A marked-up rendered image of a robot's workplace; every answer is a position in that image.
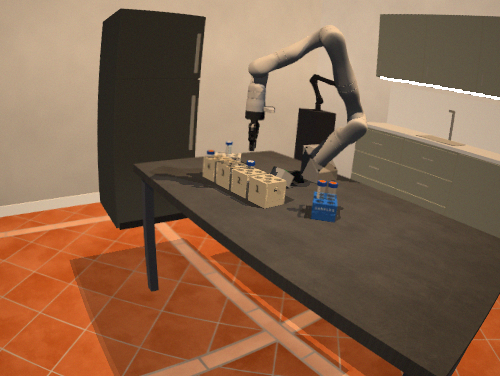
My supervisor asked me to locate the blue tube rack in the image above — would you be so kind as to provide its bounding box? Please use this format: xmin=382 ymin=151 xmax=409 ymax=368
xmin=311 ymin=191 xmax=337 ymax=222

